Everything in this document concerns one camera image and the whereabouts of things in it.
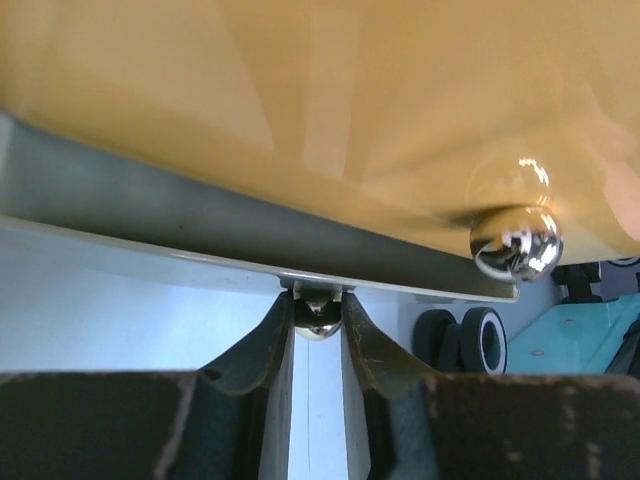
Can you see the round pastel drawer cabinet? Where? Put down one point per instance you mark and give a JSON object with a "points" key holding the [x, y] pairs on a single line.
{"points": [[368, 141]]}

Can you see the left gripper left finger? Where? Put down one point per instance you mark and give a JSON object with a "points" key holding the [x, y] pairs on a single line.
{"points": [[227, 420]]}

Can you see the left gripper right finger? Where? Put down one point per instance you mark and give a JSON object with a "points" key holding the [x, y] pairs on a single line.
{"points": [[404, 420]]}

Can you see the pink and teal children's suitcase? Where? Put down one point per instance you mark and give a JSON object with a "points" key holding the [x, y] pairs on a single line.
{"points": [[593, 330]]}

